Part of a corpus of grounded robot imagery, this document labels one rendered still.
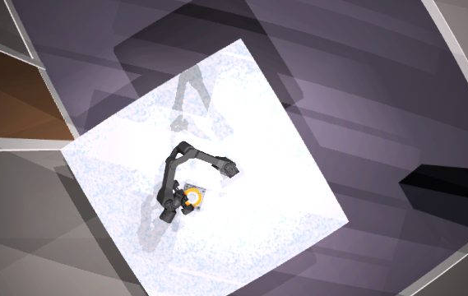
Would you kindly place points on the orange round plate with holes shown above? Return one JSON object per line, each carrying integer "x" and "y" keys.
{"x": 194, "y": 192}

